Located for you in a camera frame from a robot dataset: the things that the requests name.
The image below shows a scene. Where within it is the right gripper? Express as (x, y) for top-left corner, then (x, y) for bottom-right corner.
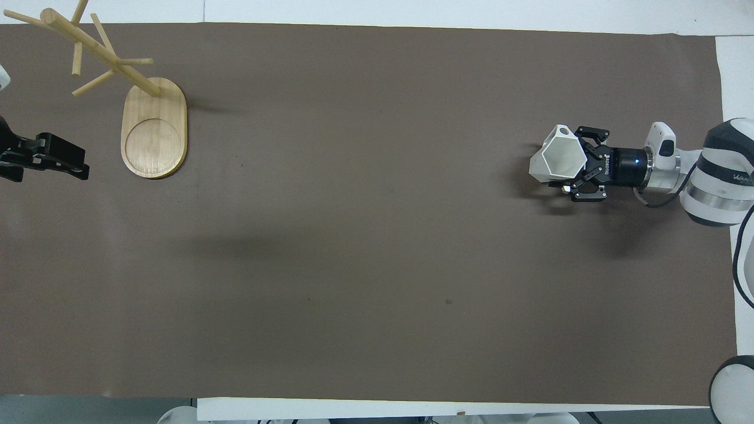
(549, 125), (649, 203)

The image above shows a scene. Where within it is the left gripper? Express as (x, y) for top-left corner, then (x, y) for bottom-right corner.
(0, 115), (38, 183)

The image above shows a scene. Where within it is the white faceted cup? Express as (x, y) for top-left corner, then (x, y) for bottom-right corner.
(528, 124), (588, 185)

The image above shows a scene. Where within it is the wooden cup rack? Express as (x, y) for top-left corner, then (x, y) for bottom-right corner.
(3, 0), (189, 180)

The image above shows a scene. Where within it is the black cable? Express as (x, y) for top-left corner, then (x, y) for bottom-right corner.
(633, 174), (699, 209)
(732, 203), (754, 309)

